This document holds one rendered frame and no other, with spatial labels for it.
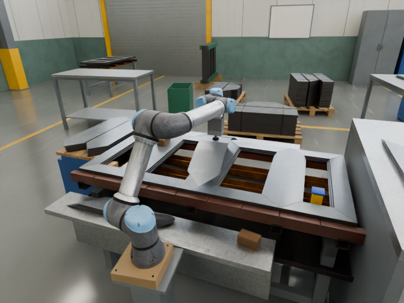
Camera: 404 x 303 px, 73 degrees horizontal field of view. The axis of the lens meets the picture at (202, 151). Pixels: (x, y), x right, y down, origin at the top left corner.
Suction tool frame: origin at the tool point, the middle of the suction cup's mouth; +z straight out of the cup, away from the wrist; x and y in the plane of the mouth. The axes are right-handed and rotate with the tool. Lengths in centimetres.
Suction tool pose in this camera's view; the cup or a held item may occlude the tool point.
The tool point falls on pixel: (215, 140)
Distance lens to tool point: 168.2
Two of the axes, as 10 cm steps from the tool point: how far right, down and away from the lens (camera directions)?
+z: 0.1, 9.1, 4.1
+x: -3.1, 4.0, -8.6
